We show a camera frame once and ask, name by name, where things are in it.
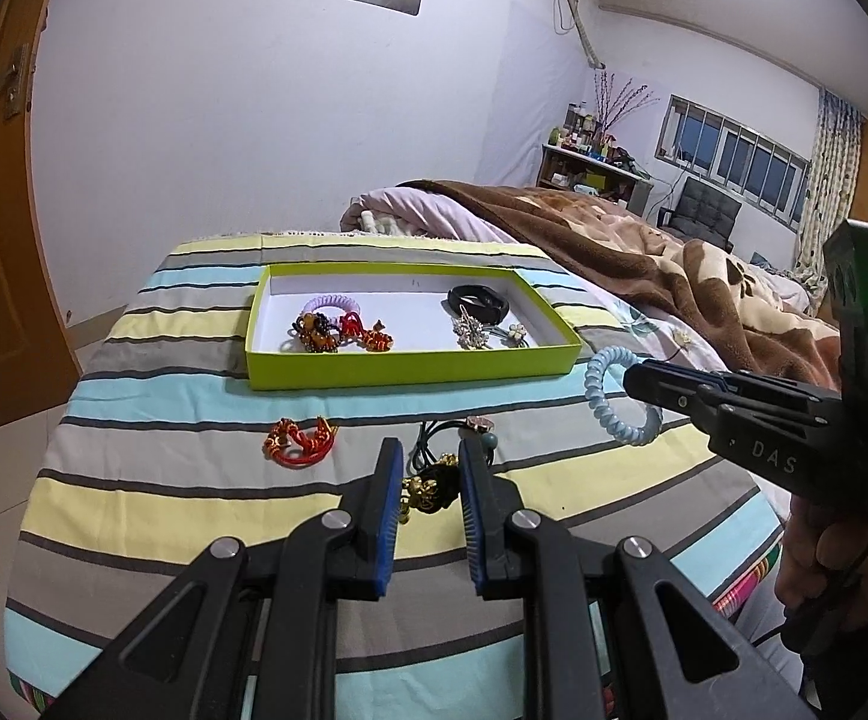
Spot small gold charm hair tie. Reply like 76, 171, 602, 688
396, 452, 462, 527

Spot light blue spiral hair tie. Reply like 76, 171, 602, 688
582, 344, 666, 446

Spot red knotted cord bracelet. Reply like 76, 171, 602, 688
261, 414, 340, 469

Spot black cord pink charm tie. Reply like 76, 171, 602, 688
406, 416, 499, 476

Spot red orange knot bracelet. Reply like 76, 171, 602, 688
338, 308, 397, 355

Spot black fitness band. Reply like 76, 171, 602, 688
447, 284, 509, 327

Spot purple spiral hair tie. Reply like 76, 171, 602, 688
298, 292, 364, 317

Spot right hand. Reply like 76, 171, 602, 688
776, 496, 868, 629

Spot brown patterned blanket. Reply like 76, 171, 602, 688
406, 179, 841, 392

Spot black chair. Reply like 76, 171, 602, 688
657, 177, 742, 252

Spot window with bars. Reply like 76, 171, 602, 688
656, 96, 810, 229

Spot lime green shallow box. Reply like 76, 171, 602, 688
245, 262, 580, 390

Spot floral curtain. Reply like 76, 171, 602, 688
792, 88, 864, 298

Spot cluttered wooden shelf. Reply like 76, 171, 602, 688
537, 103, 654, 215

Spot dried branch bouquet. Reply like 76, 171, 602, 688
594, 68, 659, 133

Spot pink quilt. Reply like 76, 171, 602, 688
340, 187, 514, 244

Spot door hinge latch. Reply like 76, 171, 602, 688
0, 43, 32, 121

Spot white pipe on wall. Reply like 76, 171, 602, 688
564, 0, 603, 70

